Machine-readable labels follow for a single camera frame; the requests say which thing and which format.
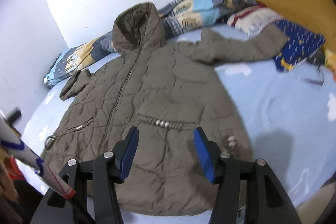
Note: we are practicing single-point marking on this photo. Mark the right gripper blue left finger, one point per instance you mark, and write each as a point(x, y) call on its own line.
point(109, 169)

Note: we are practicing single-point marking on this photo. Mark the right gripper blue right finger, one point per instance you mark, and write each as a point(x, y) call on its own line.
point(223, 170)

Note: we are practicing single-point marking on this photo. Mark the yellow orange plush toy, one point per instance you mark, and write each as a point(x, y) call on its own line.
point(330, 62)

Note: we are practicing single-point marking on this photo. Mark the black eyeglasses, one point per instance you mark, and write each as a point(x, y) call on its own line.
point(315, 61)

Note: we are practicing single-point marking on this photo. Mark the olive green quilted hooded jacket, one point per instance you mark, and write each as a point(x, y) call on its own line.
point(166, 90)

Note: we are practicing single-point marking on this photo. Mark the white sleeve with blue stripes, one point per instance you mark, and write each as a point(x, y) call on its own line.
point(19, 150)

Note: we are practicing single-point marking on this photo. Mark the navy starry pillow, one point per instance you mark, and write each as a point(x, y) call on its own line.
point(297, 43)

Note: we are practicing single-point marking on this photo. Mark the light blue cloud bedsheet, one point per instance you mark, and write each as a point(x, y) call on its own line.
point(290, 124)

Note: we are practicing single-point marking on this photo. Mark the patchwork blue yellow quilt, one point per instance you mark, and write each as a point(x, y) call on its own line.
point(178, 17)

